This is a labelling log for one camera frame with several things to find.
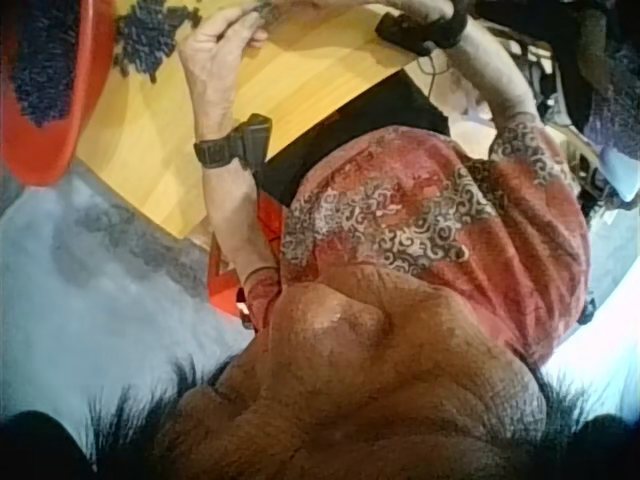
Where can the mass of dark pellets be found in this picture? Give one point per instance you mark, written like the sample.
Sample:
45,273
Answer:
45,60

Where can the person's right hand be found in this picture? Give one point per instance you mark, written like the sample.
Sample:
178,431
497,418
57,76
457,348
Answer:
410,6

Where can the person's left hand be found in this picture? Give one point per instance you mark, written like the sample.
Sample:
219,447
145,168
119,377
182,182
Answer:
212,75

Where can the heap of dark pellets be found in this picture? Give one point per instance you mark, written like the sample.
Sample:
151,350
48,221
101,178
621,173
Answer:
150,35

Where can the cluttered dark equipment pile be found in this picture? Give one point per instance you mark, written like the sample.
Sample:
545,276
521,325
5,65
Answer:
580,60

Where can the red plastic basin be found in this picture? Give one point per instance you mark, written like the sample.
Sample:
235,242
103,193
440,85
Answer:
95,75

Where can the red plastic stool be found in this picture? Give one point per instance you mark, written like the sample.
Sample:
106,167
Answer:
222,295

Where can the black wrist band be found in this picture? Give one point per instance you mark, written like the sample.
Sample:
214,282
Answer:
420,27
227,147

